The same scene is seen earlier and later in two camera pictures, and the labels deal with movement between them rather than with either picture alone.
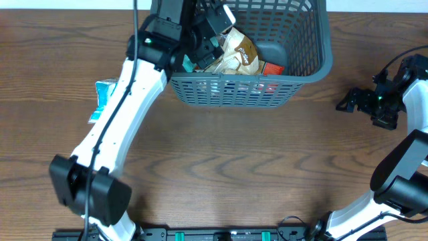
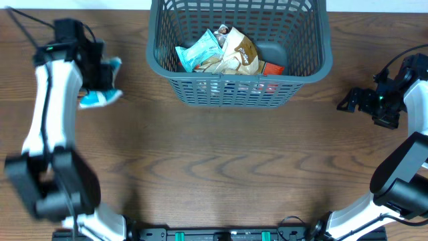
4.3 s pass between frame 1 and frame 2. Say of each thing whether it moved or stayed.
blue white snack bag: moved
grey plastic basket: stayed
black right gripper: stayed
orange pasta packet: stayed
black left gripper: moved
